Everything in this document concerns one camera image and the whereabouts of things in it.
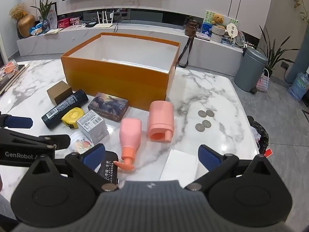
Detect small grey barcode box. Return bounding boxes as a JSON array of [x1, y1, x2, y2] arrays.
[[76, 110, 110, 145]]

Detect black trash bag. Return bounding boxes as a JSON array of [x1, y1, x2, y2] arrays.
[[247, 115, 269, 154]]

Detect pink plastic cup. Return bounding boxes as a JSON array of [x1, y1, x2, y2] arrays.
[[147, 101, 175, 142]]

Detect white marble TV cabinet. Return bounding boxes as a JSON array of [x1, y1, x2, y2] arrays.
[[16, 23, 244, 68]]

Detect blue plastic bag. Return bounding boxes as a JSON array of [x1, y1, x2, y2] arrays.
[[288, 72, 309, 102]]

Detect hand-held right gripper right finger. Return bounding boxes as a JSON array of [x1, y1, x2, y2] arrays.
[[185, 144, 278, 191]]

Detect orange cardboard box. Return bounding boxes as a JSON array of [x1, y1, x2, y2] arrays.
[[60, 32, 181, 112]]

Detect black printed card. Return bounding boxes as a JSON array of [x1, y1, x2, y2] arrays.
[[93, 150, 119, 186]]

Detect white floral jar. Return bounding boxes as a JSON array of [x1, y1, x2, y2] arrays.
[[68, 132, 94, 154]]

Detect yellow tape measure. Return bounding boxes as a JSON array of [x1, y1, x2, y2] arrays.
[[61, 107, 85, 129]]

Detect stack of books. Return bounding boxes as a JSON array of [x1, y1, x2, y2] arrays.
[[0, 64, 30, 95]]

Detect blue floral picture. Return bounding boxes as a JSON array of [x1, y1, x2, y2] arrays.
[[201, 22, 213, 35]]

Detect black tube with barcode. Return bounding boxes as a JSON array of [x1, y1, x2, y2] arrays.
[[41, 89, 89, 129]]

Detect beige envelope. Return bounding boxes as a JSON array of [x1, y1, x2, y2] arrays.
[[43, 28, 64, 35]]

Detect white paper sheet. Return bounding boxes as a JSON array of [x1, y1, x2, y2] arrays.
[[159, 148, 209, 182]]

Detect black cable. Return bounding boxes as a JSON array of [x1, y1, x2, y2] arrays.
[[113, 8, 122, 33]]

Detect decorated plate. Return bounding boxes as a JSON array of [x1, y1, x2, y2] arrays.
[[235, 31, 245, 47]]

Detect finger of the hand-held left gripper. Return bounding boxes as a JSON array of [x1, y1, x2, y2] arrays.
[[0, 112, 33, 132], [0, 128, 71, 151]]

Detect white router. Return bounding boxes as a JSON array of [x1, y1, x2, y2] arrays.
[[93, 10, 114, 28]]

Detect pink woven basket bag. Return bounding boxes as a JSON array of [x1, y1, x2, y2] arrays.
[[256, 68, 269, 92]]

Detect round white hand fan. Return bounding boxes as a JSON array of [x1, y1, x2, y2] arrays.
[[226, 22, 238, 40]]

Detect green leaf painting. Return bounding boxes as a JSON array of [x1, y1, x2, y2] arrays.
[[201, 10, 239, 33]]

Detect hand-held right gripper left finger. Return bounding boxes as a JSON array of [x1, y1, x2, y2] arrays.
[[25, 143, 120, 191]]

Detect dried flowers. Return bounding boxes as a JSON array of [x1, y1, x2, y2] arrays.
[[9, 3, 27, 21]]

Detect green plant in glass vase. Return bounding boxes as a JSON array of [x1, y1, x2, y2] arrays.
[[30, 0, 58, 33]]

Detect pink pump bottle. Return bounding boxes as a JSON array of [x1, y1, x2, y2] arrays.
[[113, 118, 142, 172]]

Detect brown teddy bear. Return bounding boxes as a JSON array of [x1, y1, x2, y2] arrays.
[[211, 14, 226, 31]]

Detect clear box with orange item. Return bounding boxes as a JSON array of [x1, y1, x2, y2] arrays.
[[0, 60, 19, 79]]

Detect gold vase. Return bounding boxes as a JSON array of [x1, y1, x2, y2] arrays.
[[17, 14, 36, 38]]

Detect grey trash bin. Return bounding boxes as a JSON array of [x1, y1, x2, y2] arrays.
[[234, 47, 269, 94]]

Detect illustrated card box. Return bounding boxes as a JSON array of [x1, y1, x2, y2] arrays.
[[87, 92, 129, 123]]

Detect gold cube box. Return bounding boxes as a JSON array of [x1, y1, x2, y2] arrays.
[[47, 80, 73, 106]]

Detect brown bag with strap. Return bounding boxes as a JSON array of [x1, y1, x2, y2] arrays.
[[177, 19, 198, 68]]

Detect framed picture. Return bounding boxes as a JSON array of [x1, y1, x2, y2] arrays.
[[47, 2, 58, 29]]

